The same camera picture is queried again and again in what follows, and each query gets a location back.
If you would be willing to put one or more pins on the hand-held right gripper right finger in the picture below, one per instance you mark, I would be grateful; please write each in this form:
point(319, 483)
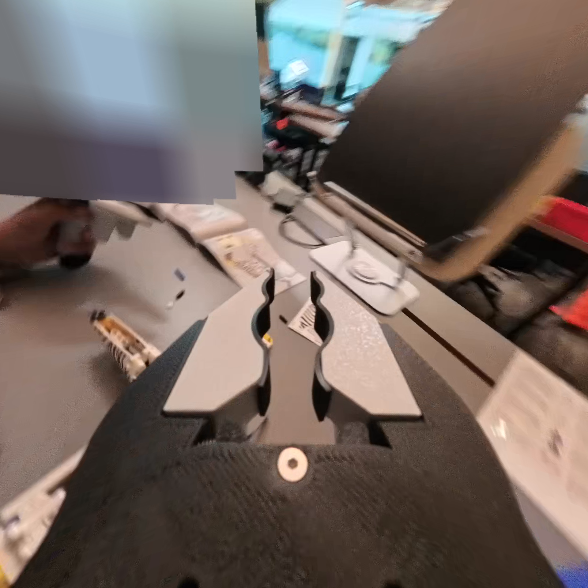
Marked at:
point(363, 363)

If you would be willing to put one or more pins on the grey flat dock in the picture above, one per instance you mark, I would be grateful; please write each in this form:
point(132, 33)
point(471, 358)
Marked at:
point(321, 218)

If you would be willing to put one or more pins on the laptop on stand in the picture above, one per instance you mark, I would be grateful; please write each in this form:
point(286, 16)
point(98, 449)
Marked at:
point(436, 128)

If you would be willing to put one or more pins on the instruction booklet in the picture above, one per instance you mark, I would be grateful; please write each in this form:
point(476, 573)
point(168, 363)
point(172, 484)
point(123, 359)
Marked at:
point(248, 255)

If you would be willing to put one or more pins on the zebra sticker sheet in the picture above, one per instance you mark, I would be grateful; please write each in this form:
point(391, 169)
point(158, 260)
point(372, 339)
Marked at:
point(305, 324)

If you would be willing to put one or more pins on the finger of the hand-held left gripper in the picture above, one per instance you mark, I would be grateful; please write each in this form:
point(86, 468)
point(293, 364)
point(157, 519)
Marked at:
point(115, 220)

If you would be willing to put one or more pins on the red storage bin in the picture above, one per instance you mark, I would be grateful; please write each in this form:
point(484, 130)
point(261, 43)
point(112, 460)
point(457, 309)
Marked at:
point(565, 220)

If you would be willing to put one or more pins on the white toy beam assembly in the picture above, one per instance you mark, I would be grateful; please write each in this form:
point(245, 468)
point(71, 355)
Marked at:
point(124, 344)

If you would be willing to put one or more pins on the silver monitor stand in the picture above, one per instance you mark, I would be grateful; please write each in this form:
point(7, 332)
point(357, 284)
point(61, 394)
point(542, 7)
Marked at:
point(367, 275)

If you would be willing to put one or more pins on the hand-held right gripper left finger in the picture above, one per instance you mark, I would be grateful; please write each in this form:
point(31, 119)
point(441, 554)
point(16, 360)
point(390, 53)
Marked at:
point(220, 367)

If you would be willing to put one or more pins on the white printed paper sheet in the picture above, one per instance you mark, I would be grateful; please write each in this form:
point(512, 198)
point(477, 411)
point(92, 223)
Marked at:
point(537, 436)

